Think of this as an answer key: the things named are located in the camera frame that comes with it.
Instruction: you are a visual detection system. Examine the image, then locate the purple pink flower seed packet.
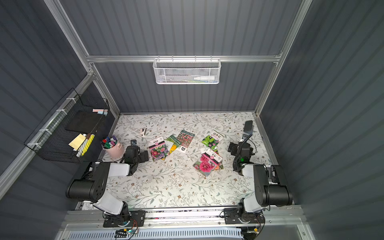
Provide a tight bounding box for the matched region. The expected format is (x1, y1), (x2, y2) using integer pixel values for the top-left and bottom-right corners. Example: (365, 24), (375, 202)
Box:
(148, 137), (169, 161)

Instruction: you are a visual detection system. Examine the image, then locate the yellow sunflower seed packet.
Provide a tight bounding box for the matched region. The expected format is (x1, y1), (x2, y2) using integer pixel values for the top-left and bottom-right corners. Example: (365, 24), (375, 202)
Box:
(165, 135), (181, 156)

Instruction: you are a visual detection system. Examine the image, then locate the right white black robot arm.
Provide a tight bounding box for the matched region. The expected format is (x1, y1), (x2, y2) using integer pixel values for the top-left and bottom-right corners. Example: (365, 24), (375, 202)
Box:
(228, 142), (293, 216)

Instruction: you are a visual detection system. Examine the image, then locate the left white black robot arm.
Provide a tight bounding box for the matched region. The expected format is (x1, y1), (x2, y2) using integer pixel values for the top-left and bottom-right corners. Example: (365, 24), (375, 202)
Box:
(66, 145), (149, 219)

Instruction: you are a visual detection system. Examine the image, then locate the green leaf seed packet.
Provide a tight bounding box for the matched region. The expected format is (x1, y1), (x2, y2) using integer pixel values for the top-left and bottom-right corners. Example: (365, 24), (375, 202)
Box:
(202, 130), (224, 151)

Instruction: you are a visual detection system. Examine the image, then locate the pink carnation seed packet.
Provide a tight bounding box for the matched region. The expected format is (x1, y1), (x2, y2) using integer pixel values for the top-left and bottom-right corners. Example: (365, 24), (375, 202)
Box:
(193, 161), (224, 177)

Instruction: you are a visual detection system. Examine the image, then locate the red pink field seed packet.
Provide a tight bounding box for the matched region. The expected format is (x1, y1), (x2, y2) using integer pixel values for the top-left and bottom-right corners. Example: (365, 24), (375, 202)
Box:
(177, 130), (195, 154)

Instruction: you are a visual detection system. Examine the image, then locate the pink marker cup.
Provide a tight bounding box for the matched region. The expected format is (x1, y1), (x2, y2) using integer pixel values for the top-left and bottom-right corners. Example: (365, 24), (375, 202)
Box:
(101, 135), (124, 160)

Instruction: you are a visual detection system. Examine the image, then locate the black rectangular eraser block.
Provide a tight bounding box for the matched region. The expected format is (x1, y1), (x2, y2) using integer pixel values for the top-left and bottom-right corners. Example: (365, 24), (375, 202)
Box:
(243, 120), (254, 135)

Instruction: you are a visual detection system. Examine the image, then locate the small white pink clip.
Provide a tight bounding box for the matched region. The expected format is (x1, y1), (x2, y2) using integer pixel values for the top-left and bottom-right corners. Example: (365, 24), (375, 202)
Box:
(140, 128), (147, 137)

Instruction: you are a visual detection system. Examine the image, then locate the yellow sticky note pad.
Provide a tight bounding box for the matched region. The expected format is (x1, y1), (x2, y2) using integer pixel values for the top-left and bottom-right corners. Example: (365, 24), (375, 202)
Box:
(69, 134), (86, 151)

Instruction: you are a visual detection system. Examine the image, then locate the black notebook in basket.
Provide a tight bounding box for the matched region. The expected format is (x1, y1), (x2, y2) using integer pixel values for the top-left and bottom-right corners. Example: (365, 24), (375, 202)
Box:
(65, 111), (104, 134)

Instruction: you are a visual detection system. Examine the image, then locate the white bottle in basket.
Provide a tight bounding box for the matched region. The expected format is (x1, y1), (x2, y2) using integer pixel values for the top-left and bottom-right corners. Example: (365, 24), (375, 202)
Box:
(194, 76), (216, 82)

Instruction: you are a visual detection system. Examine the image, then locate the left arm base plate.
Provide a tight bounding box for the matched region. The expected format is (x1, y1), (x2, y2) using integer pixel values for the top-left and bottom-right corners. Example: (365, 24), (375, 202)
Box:
(103, 210), (147, 228)

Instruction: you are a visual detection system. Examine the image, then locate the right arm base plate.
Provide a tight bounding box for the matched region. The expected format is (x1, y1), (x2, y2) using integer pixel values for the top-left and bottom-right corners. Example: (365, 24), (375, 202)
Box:
(224, 208), (265, 225)

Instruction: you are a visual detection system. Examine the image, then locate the black wire wall basket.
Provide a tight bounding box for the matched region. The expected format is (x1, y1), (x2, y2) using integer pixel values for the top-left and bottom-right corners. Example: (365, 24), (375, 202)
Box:
(24, 89), (110, 163)

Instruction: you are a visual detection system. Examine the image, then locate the white wire mesh basket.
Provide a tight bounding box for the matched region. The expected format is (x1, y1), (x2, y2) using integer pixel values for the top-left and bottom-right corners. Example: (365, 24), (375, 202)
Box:
(153, 60), (222, 85)

